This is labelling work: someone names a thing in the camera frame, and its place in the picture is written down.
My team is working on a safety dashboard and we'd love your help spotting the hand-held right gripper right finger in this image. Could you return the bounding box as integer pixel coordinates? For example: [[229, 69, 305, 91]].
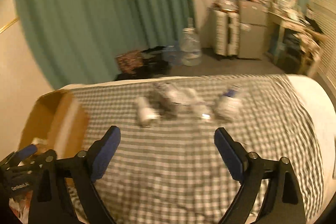
[[214, 127, 306, 224]]

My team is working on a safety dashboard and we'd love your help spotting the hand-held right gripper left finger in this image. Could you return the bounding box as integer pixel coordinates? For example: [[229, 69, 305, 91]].
[[28, 126, 122, 224]]

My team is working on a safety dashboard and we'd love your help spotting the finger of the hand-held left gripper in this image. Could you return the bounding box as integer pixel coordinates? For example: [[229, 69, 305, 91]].
[[14, 145, 38, 161], [0, 153, 16, 167]]

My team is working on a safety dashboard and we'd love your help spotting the brown cardboard box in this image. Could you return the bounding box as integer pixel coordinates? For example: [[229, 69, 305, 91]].
[[17, 89, 91, 224]]

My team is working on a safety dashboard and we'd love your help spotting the red printed packet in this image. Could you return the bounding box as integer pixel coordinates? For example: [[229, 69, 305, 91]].
[[9, 193, 32, 222]]

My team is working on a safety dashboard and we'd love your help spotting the white bottle with blue cap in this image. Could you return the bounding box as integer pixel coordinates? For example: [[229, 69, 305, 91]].
[[217, 85, 242, 123]]

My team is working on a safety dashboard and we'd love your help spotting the silver foil packet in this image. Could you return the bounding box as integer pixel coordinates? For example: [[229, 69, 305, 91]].
[[192, 103, 214, 123]]

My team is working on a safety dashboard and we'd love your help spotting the white plastic bottle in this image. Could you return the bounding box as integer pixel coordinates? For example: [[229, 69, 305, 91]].
[[135, 97, 160, 127]]

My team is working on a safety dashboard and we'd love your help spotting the checkered bed sheet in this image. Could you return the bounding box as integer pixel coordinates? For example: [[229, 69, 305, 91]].
[[62, 74, 324, 224]]

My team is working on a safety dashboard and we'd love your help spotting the patterned bag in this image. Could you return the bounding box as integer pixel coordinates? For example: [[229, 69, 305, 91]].
[[115, 50, 143, 74]]

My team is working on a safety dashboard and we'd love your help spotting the white mattress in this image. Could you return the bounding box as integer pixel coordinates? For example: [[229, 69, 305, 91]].
[[285, 74, 329, 216]]

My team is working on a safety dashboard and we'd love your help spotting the dark clothes pile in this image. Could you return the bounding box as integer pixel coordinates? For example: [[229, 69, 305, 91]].
[[115, 46, 174, 81]]

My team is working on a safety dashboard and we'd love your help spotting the large clear water jug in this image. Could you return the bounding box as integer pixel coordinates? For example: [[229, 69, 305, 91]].
[[180, 27, 202, 66]]

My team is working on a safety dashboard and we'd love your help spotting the pack of blue water bottles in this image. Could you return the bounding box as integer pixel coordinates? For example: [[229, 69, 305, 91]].
[[163, 47, 181, 65]]

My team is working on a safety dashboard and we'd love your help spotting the white suitcase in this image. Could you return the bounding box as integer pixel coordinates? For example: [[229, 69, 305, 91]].
[[214, 7, 240, 57]]

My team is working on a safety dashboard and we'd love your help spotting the grey mini fridge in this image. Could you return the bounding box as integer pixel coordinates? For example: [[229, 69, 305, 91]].
[[238, 0, 271, 60]]

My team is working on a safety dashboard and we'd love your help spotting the white desk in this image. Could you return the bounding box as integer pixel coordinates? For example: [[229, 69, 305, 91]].
[[270, 7, 326, 75]]

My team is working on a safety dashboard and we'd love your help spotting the wide teal curtain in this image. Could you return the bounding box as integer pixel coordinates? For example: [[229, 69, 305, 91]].
[[14, 0, 196, 90]]

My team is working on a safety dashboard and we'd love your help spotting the white slatted blind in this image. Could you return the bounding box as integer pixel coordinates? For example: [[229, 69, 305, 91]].
[[309, 0, 336, 85]]

